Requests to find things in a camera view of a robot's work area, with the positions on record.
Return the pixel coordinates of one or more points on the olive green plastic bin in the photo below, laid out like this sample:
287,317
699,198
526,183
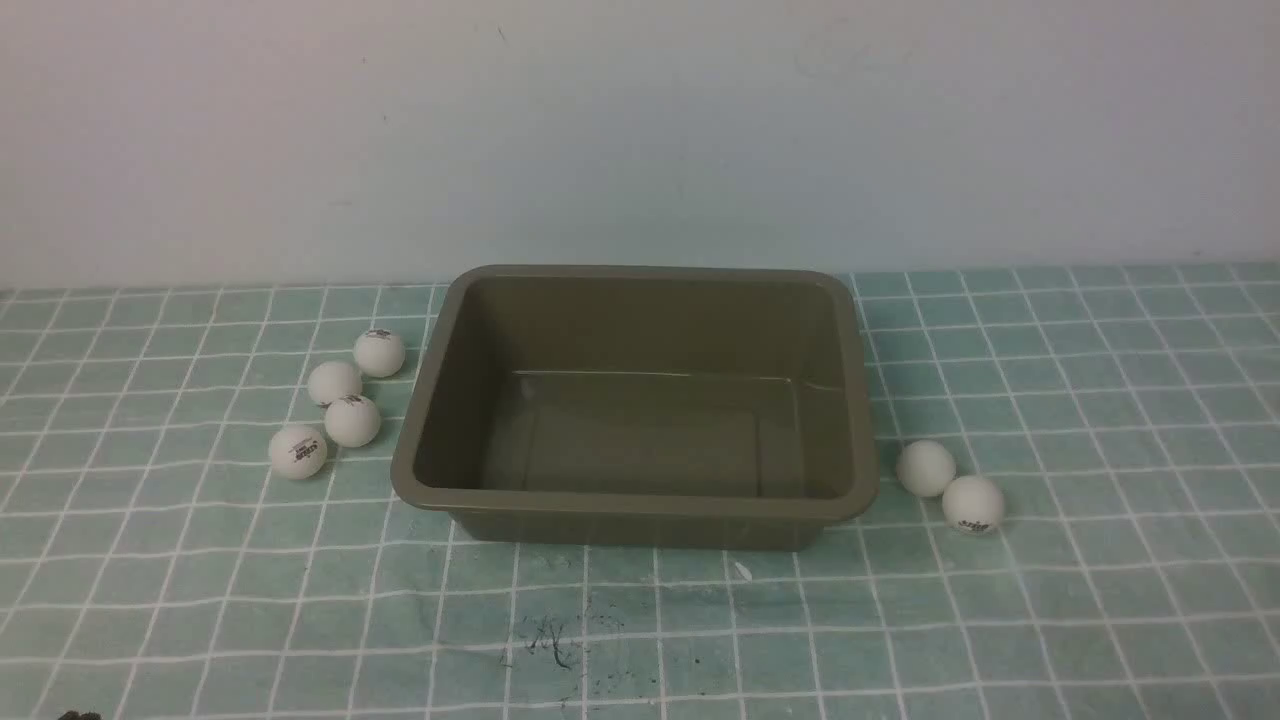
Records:
658,406

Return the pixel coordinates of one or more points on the white table-tennis ball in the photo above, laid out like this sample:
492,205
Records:
297,451
379,353

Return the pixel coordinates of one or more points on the white table-tennis ball logo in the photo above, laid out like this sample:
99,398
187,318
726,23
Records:
973,505
352,421

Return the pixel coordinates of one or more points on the white table-tennis ball plain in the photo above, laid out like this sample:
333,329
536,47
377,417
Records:
332,380
925,468

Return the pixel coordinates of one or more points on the teal grid tablecloth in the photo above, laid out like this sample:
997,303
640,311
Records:
153,566

